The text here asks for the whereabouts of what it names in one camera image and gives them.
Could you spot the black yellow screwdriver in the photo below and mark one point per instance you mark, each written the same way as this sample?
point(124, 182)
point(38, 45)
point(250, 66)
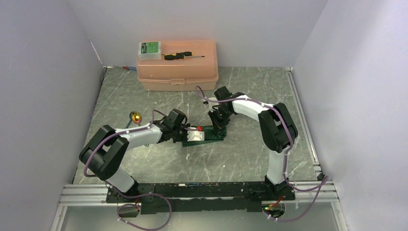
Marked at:
point(181, 55)

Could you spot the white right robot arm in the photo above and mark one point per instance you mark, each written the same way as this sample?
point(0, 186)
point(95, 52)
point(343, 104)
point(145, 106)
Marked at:
point(276, 124)

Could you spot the green white small box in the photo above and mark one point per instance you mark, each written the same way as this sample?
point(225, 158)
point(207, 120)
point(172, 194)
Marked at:
point(150, 50)

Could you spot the red blue pen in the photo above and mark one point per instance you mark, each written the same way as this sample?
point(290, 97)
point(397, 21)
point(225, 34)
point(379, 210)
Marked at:
point(127, 67)

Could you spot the pink plastic toolbox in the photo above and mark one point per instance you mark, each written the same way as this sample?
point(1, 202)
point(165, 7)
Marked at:
point(183, 74)

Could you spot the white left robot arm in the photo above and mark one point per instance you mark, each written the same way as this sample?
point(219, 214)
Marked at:
point(104, 153)

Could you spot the green cloth napkin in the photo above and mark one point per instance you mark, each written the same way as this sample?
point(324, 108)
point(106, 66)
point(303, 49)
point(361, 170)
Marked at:
point(209, 137)

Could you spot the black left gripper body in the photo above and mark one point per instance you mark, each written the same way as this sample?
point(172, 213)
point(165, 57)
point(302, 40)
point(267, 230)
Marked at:
point(180, 133)

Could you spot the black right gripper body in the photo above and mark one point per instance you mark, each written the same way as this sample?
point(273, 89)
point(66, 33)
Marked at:
point(220, 117)

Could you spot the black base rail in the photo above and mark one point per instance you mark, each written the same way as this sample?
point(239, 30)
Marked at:
point(204, 196)

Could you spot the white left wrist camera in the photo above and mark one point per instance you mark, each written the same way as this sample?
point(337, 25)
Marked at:
point(195, 134)

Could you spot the aluminium frame rail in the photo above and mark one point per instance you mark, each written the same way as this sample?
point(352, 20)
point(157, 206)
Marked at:
point(101, 194)

